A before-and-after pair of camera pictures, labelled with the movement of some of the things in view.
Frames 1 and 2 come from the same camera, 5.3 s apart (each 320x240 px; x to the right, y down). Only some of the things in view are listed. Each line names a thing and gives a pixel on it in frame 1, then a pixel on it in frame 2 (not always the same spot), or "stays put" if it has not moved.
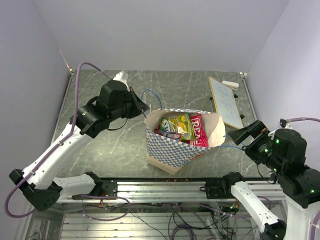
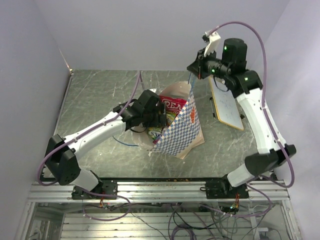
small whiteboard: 226,103 stays put
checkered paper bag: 170,154 -> 183,135
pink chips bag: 200,135 -> 172,104
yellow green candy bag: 182,124 -> 155,132
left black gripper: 138,106 -> 160,120
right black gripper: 257,129 -> 197,66
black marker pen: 211,99 stays put
